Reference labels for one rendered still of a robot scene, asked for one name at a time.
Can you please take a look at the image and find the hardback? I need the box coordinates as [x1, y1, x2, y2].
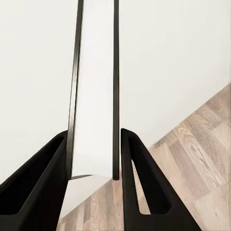
[64, 0, 119, 180]

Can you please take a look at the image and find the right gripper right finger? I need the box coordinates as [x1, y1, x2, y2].
[120, 128, 202, 231]

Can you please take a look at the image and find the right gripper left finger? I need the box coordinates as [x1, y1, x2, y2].
[0, 131, 68, 231]

